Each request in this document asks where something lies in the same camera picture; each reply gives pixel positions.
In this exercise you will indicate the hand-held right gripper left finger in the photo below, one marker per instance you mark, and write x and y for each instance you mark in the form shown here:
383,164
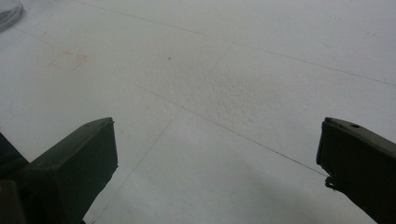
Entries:
77,165

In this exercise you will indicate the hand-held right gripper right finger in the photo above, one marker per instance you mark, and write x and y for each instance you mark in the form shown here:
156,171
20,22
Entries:
361,161

